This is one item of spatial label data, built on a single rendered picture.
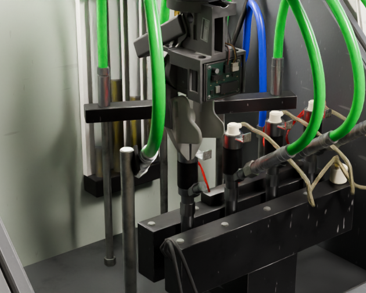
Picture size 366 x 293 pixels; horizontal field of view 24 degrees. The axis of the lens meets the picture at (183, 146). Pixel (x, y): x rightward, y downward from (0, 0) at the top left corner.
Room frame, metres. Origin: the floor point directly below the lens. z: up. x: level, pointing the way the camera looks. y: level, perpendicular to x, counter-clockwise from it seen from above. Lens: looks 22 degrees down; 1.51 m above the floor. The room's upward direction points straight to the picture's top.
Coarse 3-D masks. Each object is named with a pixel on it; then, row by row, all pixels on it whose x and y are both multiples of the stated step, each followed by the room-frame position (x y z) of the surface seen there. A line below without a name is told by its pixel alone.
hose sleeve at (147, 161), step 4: (144, 148) 0.88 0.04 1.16; (140, 152) 0.89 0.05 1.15; (144, 152) 0.88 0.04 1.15; (140, 156) 0.89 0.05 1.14; (144, 156) 0.88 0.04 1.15; (140, 160) 0.90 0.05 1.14; (144, 160) 0.89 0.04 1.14; (148, 160) 0.88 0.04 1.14; (152, 160) 0.89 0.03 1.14; (140, 164) 0.91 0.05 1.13; (144, 164) 0.90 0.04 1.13; (148, 164) 0.90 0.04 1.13; (144, 168) 0.91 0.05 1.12; (140, 172) 0.93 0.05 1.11
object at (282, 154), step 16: (288, 0) 1.01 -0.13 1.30; (160, 16) 1.21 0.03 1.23; (304, 16) 0.99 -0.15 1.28; (304, 32) 0.99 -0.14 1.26; (320, 64) 0.97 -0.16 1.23; (320, 80) 0.97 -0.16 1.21; (320, 96) 0.96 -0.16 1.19; (320, 112) 0.97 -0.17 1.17; (288, 144) 1.01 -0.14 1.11; (304, 144) 0.98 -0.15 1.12; (256, 160) 1.05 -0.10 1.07; (272, 160) 1.02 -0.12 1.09
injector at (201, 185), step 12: (180, 156) 1.03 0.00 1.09; (180, 168) 1.03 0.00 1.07; (192, 168) 1.03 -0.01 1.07; (180, 180) 1.03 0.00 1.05; (192, 180) 1.03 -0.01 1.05; (180, 192) 1.03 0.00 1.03; (192, 192) 1.02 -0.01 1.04; (180, 204) 1.04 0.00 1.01; (192, 204) 1.03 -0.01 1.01; (192, 216) 1.04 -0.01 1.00; (192, 228) 1.04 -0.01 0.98
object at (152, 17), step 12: (96, 0) 1.19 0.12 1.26; (144, 0) 0.87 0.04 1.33; (156, 0) 0.87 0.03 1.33; (156, 12) 0.86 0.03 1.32; (156, 24) 0.85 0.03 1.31; (156, 36) 0.84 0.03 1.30; (156, 48) 0.84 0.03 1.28; (156, 60) 0.84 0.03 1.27; (108, 72) 1.20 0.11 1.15; (156, 72) 0.83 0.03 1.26; (156, 84) 0.83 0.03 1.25; (156, 96) 0.83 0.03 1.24; (156, 108) 0.83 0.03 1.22; (156, 120) 0.83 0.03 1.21; (156, 132) 0.84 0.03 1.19; (156, 144) 0.85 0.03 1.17
